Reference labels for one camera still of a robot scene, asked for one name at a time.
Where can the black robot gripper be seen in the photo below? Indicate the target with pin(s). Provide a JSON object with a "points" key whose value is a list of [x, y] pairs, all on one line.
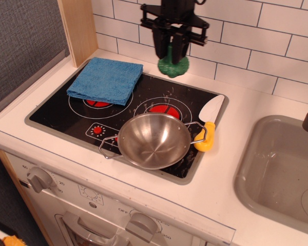
{"points": [[174, 12]]}

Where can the green toy broccoli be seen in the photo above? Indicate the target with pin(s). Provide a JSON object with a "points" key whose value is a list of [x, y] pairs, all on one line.
{"points": [[166, 66]]}

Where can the blue folded cloth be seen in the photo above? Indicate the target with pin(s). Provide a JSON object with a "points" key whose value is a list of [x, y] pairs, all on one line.
{"points": [[106, 80]]}

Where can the black toy stovetop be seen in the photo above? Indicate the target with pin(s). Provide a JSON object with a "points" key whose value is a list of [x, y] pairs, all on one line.
{"points": [[94, 126]]}

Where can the grey sink basin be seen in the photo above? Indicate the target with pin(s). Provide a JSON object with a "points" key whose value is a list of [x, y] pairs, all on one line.
{"points": [[272, 176]]}

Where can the grey oven knob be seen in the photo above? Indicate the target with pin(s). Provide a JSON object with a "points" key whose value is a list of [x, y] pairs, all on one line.
{"points": [[142, 226]]}

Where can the grey timer knob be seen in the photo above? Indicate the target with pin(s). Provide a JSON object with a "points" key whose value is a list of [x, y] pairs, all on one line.
{"points": [[39, 179]]}

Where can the yellow object bottom left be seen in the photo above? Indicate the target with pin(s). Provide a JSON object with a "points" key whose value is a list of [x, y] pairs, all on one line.
{"points": [[11, 241]]}

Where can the wooden upright post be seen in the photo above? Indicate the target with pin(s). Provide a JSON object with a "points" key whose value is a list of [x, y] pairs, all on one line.
{"points": [[78, 22]]}

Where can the stainless steel two-handled pan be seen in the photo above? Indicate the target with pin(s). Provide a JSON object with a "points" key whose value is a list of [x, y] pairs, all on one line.
{"points": [[154, 141]]}

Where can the toy knife yellow handle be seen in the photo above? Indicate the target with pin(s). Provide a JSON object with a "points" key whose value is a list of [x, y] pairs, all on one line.
{"points": [[208, 115]]}

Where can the grey oven door handle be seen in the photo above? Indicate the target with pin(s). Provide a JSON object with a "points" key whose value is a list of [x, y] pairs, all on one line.
{"points": [[82, 235]]}

